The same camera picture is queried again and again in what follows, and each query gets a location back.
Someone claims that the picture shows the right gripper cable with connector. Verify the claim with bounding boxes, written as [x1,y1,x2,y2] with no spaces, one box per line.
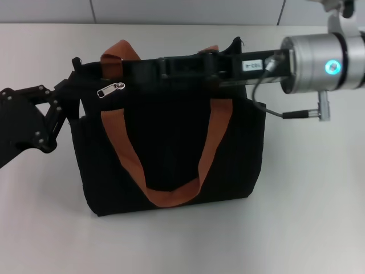
[250,55,320,120]

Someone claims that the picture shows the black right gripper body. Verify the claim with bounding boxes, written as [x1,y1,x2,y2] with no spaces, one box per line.
[210,48,295,87]

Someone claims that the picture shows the silver zipper pull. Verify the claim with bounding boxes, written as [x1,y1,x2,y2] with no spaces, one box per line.
[96,82,126,99]

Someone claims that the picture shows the black food bag orange straps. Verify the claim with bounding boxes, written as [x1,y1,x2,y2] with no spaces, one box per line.
[68,36,267,218]

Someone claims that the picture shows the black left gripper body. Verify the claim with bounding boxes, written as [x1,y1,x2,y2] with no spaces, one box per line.
[0,88,51,169]

